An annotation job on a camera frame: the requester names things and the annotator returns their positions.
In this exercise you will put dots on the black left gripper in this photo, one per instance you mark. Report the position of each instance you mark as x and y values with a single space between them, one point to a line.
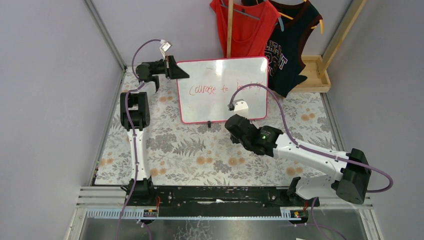
167 67

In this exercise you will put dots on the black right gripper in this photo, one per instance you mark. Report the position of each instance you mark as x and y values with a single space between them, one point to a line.
232 123

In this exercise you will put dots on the pink framed whiteboard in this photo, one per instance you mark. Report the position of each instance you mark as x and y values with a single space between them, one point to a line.
205 95

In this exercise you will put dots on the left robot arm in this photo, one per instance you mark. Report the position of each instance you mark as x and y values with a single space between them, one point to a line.
135 118

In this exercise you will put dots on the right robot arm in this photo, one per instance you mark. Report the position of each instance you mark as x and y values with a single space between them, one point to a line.
345 174

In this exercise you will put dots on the floral table mat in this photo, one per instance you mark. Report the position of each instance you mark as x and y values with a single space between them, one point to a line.
201 154

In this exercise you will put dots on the dark navy jersey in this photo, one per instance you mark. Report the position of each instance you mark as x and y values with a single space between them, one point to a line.
286 44

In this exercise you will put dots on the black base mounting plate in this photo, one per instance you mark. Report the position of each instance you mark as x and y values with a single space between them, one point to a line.
220 201

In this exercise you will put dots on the wooden clothes rack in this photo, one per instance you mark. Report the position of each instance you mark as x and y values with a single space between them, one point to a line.
315 70

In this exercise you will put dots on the red tank top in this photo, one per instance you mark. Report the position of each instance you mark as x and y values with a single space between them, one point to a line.
251 27

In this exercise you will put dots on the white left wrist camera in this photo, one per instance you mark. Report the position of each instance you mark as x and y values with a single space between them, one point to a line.
164 47

